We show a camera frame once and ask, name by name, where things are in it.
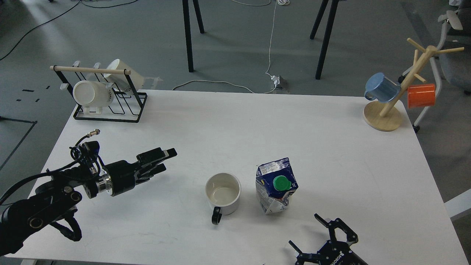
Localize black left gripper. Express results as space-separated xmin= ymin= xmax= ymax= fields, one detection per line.
xmin=104 ymin=148 xmax=178 ymax=197

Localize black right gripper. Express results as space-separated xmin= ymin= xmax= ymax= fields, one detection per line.
xmin=288 ymin=213 xmax=367 ymax=265

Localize white mug black handle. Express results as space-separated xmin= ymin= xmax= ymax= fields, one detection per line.
xmin=205 ymin=173 xmax=242 ymax=225

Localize blue white milk carton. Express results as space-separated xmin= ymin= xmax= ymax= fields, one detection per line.
xmin=255 ymin=157 xmax=299 ymax=215

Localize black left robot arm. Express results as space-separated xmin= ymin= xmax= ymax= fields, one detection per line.
xmin=1 ymin=129 xmax=177 ymax=255

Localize white mug rear on rack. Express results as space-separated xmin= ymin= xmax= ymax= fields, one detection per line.
xmin=104 ymin=59 xmax=145 ymax=91

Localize white mug on rack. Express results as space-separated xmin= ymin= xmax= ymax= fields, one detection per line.
xmin=72 ymin=80 xmax=114 ymax=114
xmin=104 ymin=59 xmax=145 ymax=91

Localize white mug front on rack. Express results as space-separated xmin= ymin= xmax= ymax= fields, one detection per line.
xmin=72 ymin=80 xmax=114 ymax=114

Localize wooden mug tree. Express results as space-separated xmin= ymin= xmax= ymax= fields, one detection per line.
xmin=363 ymin=38 xmax=464 ymax=131

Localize white power adapter plug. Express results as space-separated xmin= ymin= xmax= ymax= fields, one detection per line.
xmin=270 ymin=75 xmax=288 ymax=89

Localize black table leg left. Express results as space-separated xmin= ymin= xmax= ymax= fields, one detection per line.
xmin=183 ymin=0 xmax=206 ymax=73

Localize black table leg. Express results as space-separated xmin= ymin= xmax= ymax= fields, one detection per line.
xmin=309 ymin=0 xmax=340 ymax=80
xmin=183 ymin=0 xmax=206 ymax=73

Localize blue mug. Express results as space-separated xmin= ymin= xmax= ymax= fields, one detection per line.
xmin=364 ymin=72 xmax=400 ymax=103

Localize orange mug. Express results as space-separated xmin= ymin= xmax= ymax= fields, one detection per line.
xmin=407 ymin=84 xmax=436 ymax=109

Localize black table leg right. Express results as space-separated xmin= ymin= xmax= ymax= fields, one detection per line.
xmin=309 ymin=0 xmax=340 ymax=80

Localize black wire mug rack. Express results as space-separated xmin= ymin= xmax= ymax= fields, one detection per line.
xmin=49 ymin=61 xmax=148 ymax=123

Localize black floor cable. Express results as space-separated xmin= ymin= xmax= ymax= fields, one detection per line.
xmin=0 ymin=0 xmax=139 ymax=62

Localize white power cable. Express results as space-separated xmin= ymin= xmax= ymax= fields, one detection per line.
xmin=173 ymin=0 xmax=291 ymax=94

